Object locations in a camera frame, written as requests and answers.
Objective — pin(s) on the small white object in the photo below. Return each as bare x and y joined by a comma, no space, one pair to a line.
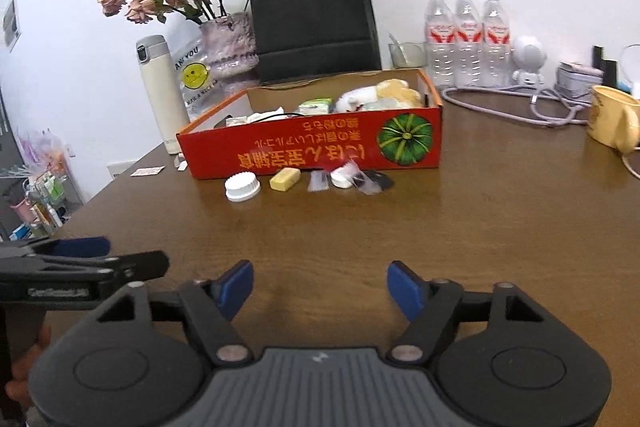
181,162

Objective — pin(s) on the person's left hand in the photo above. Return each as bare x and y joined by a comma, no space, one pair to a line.
22,377

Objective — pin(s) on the small white fan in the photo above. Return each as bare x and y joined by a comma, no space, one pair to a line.
530,54

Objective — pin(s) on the small black object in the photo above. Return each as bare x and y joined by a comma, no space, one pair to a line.
382,182

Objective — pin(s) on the cream thermos bottle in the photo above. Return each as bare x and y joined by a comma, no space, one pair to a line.
162,97

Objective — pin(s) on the wooden desktop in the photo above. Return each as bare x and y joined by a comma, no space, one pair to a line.
500,232

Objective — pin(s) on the clear red label water bottle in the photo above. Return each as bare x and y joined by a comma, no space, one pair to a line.
496,47
440,47
467,47

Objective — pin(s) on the yellow bear mug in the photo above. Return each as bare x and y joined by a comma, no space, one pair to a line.
607,117

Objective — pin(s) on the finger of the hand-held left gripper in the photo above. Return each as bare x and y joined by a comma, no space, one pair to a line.
80,247
130,264

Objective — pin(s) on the white paper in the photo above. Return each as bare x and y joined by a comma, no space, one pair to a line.
250,117

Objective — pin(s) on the silver tin box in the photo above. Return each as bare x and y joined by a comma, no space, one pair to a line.
577,79

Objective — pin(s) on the white plastic spoon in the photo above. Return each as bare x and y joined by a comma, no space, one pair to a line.
395,41

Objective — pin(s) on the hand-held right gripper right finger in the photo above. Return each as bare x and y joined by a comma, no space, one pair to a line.
405,289

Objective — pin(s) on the small pink card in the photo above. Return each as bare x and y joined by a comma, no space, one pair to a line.
148,172

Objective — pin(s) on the black paper bag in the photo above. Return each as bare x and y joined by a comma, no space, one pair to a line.
310,17

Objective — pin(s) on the white disc in clear bag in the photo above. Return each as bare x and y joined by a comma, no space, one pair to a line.
345,177

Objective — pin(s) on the white plush hamster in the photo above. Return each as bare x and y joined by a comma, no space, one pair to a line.
357,98

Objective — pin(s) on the yellow plush hamster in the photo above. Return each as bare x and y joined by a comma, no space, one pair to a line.
400,91

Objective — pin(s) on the white ridged bottle cap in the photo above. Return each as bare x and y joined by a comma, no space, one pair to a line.
242,188

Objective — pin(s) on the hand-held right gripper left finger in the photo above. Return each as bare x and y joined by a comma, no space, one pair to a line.
235,287

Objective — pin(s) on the green and white packet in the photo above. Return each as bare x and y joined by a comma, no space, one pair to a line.
316,107

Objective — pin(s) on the red printed cardboard box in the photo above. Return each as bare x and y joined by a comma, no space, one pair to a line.
300,147

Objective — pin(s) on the grey glass cup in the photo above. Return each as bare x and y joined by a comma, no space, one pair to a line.
410,56

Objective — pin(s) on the small clear plastic packet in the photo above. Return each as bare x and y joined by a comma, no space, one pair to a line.
319,182

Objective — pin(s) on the clear smiley plastic bag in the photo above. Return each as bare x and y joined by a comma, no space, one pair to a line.
195,77

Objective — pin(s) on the cluttered storage rack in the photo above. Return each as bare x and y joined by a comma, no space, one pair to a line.
45,192

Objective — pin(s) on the black upright object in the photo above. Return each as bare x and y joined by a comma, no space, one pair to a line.
607,69

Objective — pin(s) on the yellow eraser block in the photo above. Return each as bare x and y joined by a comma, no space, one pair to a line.
285,180

